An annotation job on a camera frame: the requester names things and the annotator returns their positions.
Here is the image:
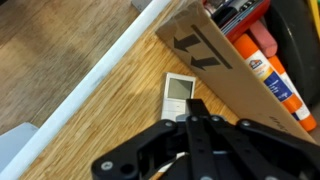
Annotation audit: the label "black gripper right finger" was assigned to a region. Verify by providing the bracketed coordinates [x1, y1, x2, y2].
[198, 98, 320, 180]

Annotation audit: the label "pink eraser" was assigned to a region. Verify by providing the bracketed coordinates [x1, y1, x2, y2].
[249, 19, 279, 58]

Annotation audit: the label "yellow pencils in bundle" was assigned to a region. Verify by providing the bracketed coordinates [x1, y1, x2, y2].
[306, 0, 320, 38]

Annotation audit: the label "black round case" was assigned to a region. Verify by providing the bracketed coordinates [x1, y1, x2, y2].
[266, 0, 320, 108]

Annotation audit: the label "orange capped glue stick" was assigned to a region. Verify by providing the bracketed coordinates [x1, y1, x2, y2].
[233, 33, 304, 114]
[268, 54, 318, 132]

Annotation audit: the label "red flat case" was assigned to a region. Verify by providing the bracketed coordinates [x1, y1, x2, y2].
[219, 0, 272, 44]

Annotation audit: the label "open cardboard supply box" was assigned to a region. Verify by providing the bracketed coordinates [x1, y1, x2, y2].
[154, 0, 318, 144]

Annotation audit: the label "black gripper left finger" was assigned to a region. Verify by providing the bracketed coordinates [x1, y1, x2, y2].
[91, 98, 214, 180]

